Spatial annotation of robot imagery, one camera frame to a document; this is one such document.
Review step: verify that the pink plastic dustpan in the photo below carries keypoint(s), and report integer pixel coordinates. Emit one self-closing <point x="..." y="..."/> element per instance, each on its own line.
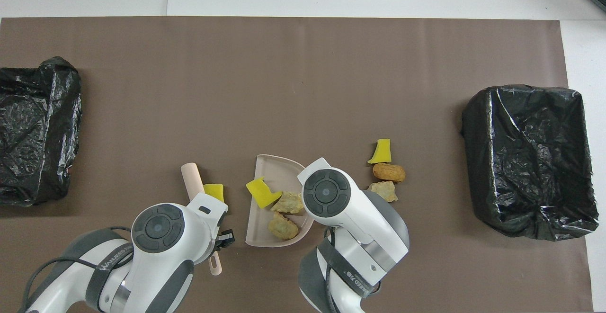
<point x="258" y="223"/>

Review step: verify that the small yellow sponge piece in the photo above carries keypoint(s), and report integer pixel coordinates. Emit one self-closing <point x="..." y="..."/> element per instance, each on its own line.
<point x="214" y="192"/>

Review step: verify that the notched yellow sponge piece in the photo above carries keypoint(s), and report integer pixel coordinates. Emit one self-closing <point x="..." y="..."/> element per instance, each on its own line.
<point x="260" y="192"/>

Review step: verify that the rounded beige foam chunk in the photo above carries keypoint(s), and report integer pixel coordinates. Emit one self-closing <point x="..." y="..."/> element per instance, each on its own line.
<point x="283" y="227"/>

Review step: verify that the angular beige foam chunk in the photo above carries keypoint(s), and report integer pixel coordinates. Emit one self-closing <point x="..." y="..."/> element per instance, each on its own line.
<point x="288" y="203"/>

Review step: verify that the pale foam chunk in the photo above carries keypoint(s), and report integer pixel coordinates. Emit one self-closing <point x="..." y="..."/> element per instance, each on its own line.
<point x="386" y="190"/>

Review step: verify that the brown peanut shaped piece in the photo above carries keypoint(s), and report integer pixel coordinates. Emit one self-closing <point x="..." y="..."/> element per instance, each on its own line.
<point x="389" y="172"/>

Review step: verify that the curved yellow sponge wedge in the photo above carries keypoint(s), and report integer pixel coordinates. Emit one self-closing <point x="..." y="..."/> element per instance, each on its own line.
<point x="381" y="153"/>

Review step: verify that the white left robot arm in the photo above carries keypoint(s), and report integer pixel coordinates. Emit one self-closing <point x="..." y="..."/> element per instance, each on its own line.
<point x="156" y="256"/>

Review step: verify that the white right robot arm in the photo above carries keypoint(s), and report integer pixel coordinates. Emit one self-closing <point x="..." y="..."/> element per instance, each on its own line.
<point x="360" y="223"/>

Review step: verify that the empty black bag lined bin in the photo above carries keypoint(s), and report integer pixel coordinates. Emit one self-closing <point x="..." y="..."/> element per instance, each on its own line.
<point x="47" y="114"/>

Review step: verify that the black bag lined trash bin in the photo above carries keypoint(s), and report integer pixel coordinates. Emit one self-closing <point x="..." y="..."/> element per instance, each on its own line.
<point x="511" y="138"/>

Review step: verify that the brown table mat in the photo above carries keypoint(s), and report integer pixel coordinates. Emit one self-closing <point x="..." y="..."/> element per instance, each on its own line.
<point x="284" y="43"/>

